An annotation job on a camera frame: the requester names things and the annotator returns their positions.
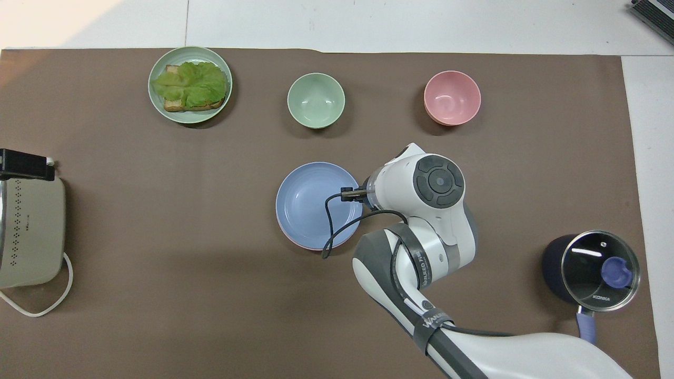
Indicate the pink bowl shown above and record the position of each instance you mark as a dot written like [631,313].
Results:
[452,97]

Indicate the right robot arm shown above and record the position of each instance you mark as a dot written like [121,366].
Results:
[437,247]

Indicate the blue plate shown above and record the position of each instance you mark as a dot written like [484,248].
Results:
[308,202]

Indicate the glass pot lid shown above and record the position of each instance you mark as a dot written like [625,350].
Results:
[590,279]

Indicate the dark grey device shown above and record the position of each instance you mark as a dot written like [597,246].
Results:
[655,13]

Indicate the green lettuce leaf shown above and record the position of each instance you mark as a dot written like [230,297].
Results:
[192,84]

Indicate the toast slice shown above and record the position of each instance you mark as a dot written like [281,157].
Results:
[174,105]

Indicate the dark blue pot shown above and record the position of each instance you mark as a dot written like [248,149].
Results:
[552,266]

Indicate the beige appliance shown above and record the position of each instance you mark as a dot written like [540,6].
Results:
[31,237]

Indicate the green bowl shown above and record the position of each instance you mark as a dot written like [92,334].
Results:
[316,100]

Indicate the green plate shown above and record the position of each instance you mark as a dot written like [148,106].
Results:
[189,117]

